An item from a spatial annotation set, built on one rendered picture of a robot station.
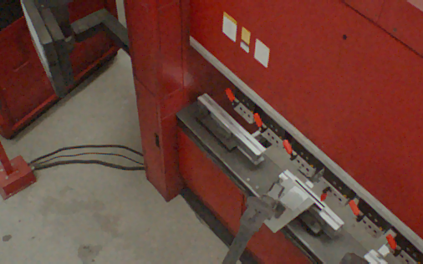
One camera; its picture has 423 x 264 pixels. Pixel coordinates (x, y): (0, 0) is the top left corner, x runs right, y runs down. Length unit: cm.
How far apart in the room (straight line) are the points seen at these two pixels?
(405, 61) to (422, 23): 17
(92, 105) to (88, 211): 94
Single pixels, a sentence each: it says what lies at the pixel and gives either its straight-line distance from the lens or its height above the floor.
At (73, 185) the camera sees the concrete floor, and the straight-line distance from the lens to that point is 405.
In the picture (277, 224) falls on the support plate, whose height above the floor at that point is 100.
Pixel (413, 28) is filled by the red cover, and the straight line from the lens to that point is 178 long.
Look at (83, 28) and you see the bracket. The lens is 325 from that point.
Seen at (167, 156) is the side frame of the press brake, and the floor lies 52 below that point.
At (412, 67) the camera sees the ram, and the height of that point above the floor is 209.
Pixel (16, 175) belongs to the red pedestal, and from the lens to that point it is 405.
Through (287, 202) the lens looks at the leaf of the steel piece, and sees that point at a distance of 275.
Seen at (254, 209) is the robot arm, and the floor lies 157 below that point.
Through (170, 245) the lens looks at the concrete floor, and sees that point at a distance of 373.
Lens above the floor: 333
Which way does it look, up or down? 52 degrees down
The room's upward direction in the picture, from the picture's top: 2 degrees clockwise
